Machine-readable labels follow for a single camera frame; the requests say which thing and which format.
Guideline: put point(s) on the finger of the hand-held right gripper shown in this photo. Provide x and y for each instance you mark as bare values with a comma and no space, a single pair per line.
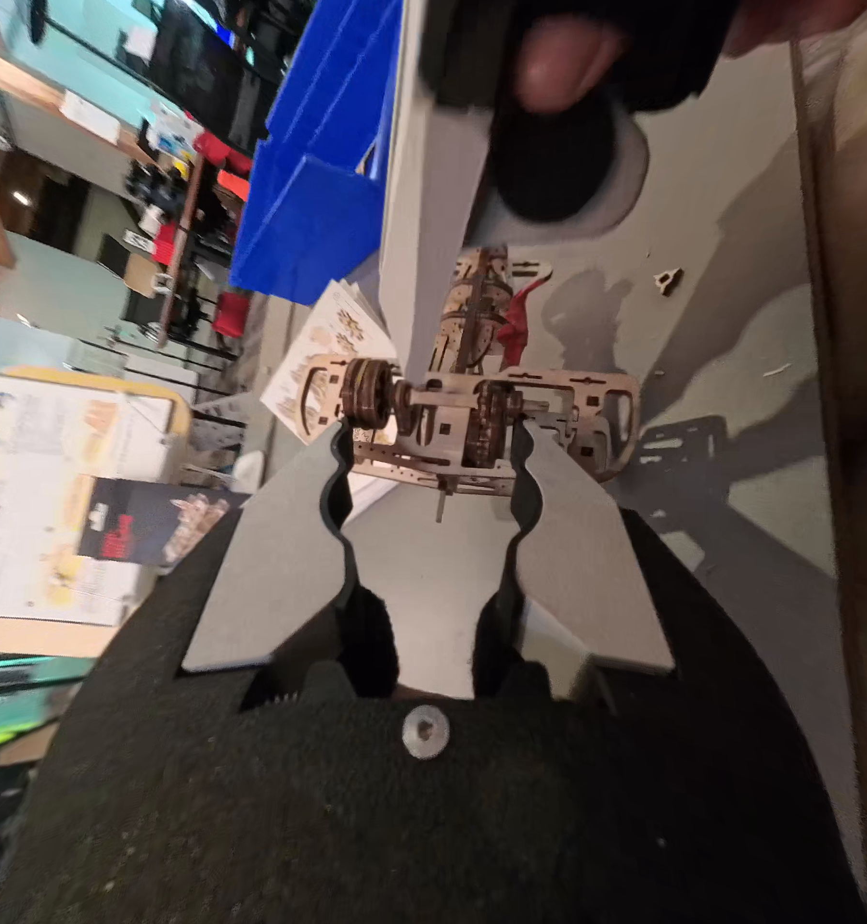
422,238

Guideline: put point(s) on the blue plastic bin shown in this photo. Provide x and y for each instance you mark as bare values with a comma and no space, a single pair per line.
303,231
332,72

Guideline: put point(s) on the small wooden model piece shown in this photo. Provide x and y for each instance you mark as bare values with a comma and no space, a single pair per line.
668,280

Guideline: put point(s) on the assembly instruction booklet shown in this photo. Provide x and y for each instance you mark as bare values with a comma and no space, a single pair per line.
318,339

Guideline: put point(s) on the dark printed leaflet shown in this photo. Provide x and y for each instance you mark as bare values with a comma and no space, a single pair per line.
144,527

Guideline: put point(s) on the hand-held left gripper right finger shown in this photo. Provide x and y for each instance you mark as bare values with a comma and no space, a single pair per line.
588,570

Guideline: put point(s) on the wooden board with instruction sheet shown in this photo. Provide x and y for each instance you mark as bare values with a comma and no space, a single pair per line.
36,505

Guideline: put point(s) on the red chair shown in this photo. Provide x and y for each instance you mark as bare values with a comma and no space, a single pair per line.
166,243
231,312

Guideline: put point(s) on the person's right hand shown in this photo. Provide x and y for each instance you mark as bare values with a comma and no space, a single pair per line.
567,65

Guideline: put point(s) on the wooden background table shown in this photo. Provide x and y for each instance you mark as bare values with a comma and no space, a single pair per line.
180,245

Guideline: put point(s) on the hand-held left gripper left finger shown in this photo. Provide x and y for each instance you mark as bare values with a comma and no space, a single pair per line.
274,570

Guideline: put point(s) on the grey desk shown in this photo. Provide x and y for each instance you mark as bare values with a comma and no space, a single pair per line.
729,216

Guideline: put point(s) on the wooden mechanical model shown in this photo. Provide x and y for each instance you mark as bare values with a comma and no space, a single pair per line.
444,408

